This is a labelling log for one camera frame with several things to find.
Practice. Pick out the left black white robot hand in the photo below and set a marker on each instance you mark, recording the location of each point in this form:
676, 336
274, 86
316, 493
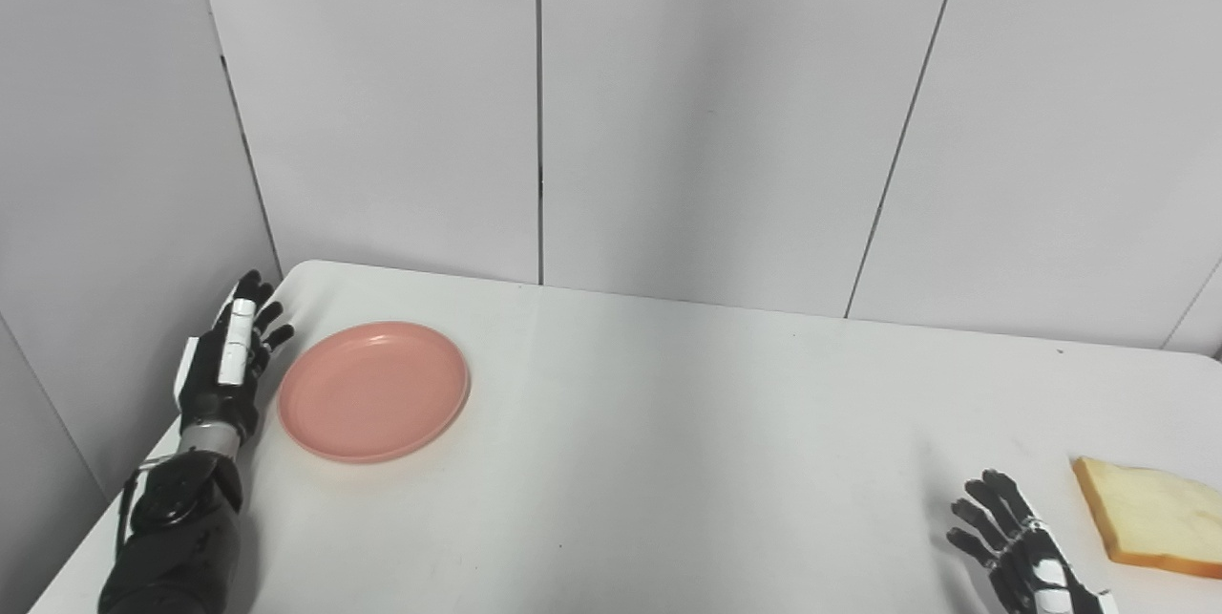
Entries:
224, 375

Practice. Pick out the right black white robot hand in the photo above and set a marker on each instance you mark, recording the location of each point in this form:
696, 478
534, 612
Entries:
1026, 547

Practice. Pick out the slice of white bread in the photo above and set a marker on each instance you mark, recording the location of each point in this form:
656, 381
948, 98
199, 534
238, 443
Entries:
1155, 518

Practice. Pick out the pink round plate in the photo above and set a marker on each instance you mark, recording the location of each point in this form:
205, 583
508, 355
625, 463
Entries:
374, 391

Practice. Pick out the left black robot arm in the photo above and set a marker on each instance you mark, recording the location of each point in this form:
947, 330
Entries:
177, 528

